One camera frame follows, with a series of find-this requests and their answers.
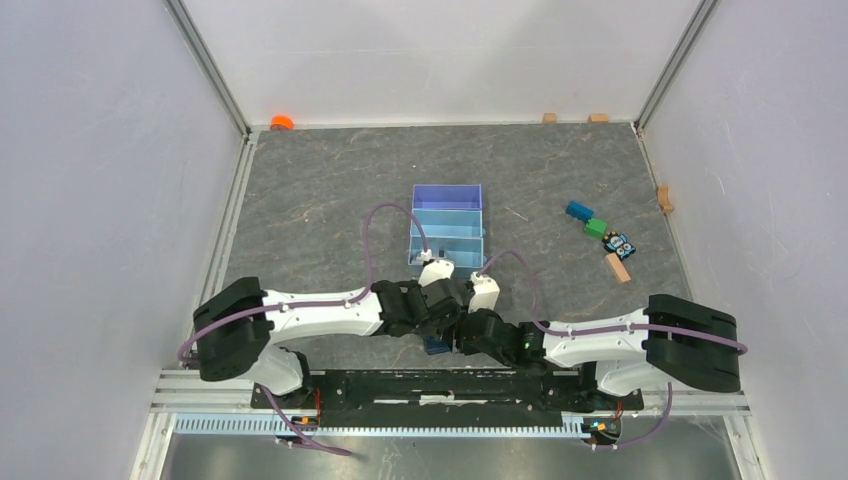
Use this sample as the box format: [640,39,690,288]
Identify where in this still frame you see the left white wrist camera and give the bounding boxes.
[418,258,455,287]

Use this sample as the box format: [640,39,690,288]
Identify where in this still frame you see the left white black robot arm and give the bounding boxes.
[178,277,474,408]

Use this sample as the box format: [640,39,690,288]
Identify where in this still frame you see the orange round cap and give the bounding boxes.
[269,115,294,131]

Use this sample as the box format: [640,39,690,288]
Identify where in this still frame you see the black owl pattern block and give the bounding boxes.
[601,231,636,260]

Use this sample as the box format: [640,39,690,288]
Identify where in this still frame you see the blue purple three-bin tray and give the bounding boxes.
[408,184,486,272]

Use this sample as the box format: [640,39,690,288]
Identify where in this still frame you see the green toy brick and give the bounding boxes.
[584,217,608,239]

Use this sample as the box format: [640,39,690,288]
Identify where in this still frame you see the curved wooden piece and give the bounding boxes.
[656,185,675,215]

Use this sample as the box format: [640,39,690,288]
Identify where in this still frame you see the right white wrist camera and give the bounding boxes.
[468,272,500,313]

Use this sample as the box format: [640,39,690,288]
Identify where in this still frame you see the wooden stick block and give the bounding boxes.
[605,253,632,284]

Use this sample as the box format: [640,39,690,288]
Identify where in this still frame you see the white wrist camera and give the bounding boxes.
[468,272,500,313]
[418,258,455,287]

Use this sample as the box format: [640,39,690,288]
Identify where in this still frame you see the blue card holder wallet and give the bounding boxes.
[423,337,453,356]

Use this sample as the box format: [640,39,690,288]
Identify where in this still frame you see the blue toy brick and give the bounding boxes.
[565,201,594,224]

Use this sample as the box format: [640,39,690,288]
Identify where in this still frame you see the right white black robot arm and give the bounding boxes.
[453,294,747,408]

